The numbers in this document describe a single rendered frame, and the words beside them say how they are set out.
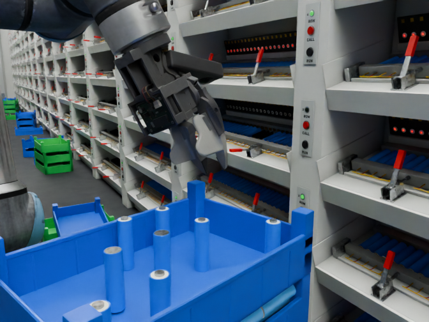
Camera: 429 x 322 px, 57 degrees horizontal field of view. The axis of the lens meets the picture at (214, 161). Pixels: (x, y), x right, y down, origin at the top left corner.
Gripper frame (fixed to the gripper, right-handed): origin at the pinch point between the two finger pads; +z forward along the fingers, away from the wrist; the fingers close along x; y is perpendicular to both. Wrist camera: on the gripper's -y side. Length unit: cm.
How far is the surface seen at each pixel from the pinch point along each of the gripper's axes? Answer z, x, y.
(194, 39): -22, -47, -73
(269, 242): 7.3, 13.0, 12.5
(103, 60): -42, -169, -137
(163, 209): -0.2, 1.3, 14.4
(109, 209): 34, -144, -69
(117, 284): 0.7, 5.7, 27.3
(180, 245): 6.3, -1.2, 13.0
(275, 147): 14.3, -14.8, -40.9
